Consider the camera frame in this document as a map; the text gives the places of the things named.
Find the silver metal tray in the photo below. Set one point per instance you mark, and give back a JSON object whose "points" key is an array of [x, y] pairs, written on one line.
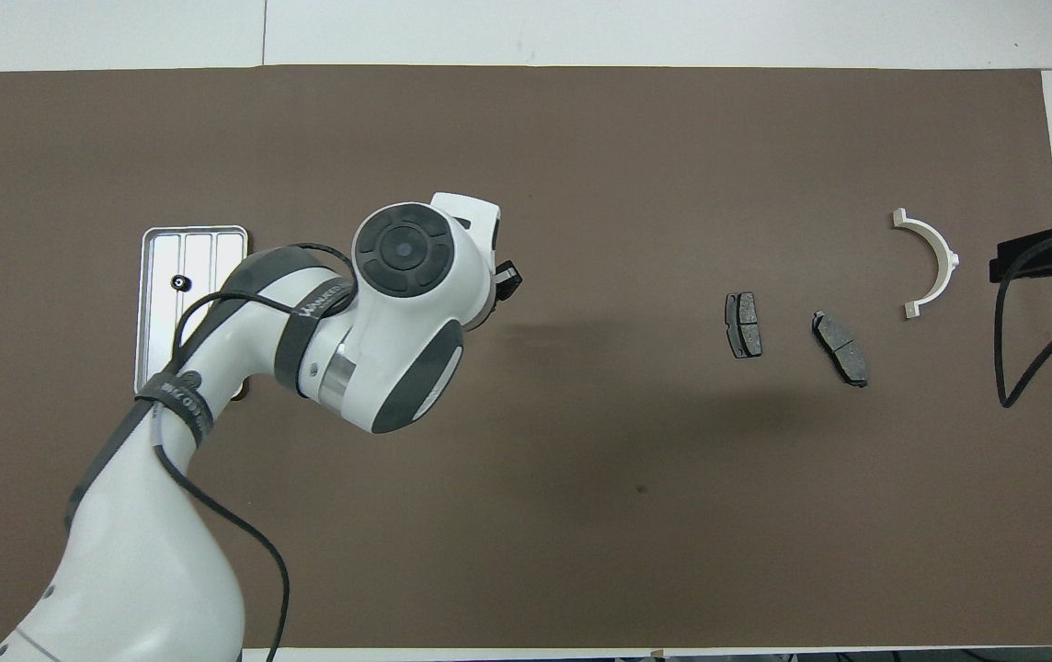
{"points": [[158, 313]]}

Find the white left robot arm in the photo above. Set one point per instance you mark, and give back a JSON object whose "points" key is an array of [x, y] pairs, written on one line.
{"points": [[167, 552]]}

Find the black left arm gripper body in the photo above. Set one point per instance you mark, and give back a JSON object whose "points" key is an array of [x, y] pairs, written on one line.
{"points": [[508, 280]]}

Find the brown table mat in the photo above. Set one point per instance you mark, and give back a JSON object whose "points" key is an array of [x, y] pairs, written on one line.
{"points": [[581, 506]]}

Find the dark grey brake pad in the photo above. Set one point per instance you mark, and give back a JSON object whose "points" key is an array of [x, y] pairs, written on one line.
{"points": [[744, 325], [840, 348]]}

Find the small black bearing gear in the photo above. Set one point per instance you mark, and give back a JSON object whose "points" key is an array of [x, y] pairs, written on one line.
{"points": [[180, 282]]}

